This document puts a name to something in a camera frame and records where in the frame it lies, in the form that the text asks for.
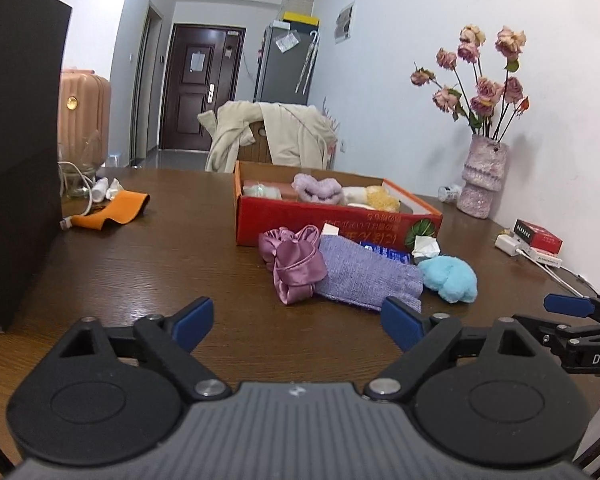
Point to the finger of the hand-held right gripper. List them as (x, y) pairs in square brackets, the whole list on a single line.
[(565, 304), (555, 332)]

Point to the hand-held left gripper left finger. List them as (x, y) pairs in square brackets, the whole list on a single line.
[(195, 322)]

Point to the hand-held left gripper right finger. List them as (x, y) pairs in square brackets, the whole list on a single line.
[(400, 322)]

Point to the purple knit cloth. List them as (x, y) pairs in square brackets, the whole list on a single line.
[(365, 272)]

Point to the light blue fluffy cloth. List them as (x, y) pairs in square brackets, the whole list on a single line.
[(450, 277)]

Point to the blue packet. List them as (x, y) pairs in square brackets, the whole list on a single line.
[(385, 252)]

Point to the white tissue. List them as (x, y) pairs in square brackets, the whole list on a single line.
[(425, 250)]

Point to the pink satin scrunchie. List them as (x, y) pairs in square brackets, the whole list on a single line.
[(292, 265)]

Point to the yellow and white plush toy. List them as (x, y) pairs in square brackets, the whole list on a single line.
[(375, 199)]

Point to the red cardboard box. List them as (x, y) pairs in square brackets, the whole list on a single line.
[(290, 222)]

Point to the lavender fluffy towel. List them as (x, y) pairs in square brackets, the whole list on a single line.
[(317, 190)]

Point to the white flat box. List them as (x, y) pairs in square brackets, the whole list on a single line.
[(545, 258)]

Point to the red flat box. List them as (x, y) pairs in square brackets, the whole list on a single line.
[(540, 237)]

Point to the white power adapter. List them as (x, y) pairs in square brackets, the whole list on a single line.
[(510, 244)]

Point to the orange cloth pouch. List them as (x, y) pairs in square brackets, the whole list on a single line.
[(115, 210)]

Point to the pink textured vase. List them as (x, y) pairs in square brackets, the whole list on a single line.
[(482, 180)]

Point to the brown chair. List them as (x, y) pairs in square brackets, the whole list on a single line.
[(255, 152)]

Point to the clear glass vase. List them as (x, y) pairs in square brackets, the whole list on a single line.
[(82, 170)]

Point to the beige jacket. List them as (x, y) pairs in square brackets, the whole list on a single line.
[(290, 135)]

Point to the dark brown door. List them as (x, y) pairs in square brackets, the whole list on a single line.
[(180, 105)]

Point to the dried pink roses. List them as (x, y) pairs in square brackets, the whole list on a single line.
[(487, 90)]

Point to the pink suitcase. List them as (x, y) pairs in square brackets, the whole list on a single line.
[(85, 110)]

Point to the black paper bag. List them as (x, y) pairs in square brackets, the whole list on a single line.
[(20, 150)]

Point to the grey refrigerator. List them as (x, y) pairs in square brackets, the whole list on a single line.
[(280, 75)]

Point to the white folded umbrella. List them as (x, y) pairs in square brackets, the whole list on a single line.
[(307, 62)]

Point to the yellow box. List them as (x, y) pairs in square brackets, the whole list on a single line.
[(302, 18)]

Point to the side door frame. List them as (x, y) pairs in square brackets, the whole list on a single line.
[(142, 85)]

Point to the wall poster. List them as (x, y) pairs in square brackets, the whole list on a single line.
[(345, 22)]

